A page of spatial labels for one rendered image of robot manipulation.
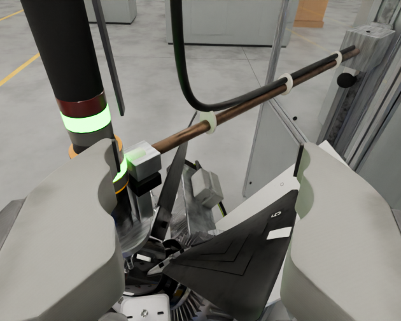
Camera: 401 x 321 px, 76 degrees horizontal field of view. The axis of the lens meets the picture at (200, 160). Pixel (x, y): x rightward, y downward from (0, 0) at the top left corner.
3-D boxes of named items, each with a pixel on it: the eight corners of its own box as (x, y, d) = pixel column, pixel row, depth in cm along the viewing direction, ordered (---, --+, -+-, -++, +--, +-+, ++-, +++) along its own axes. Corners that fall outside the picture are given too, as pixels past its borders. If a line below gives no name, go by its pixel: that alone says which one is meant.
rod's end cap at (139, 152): (140, 158, 28) (138, 142, 26) (151, 167, 27) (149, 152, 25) (124, 166, 27) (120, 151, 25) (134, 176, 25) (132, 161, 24)
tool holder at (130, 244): (143, 191, 35) (133, 131, 28) (176, 224, 31) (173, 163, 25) (77, 229, 30) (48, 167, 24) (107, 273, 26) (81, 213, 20)
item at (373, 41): (351, 57, 65) (366, 19, 59) (380, 65, 61) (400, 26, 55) (332, 66, 59) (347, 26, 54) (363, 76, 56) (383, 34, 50)
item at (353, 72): (340, 81, 63) (347, 61, 60) (356, 86, 61) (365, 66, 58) (330, 86, 61) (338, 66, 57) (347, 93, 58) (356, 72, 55)
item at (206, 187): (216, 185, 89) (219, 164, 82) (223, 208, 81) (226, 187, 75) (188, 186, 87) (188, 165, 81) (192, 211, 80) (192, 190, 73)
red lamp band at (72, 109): (95, 92, 21) (91, 77, 20) (115, 107, 19) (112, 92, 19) (52, 104, 19) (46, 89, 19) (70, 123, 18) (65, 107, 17)
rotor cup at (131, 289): (177, 227, 63) (130, 209, 56) (196, 275, 50) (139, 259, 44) (144, 271, 65) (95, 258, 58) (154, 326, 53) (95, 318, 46)
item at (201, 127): (351, 54, 55) (354, 47, 55) (358, 56, 55) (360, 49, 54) (135, 160, 27) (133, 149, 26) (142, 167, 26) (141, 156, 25)
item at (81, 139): (101, 119, 23) (98, 106, 22) (121, 135, 21) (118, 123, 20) (63, 133, 21) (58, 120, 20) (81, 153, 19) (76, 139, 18)
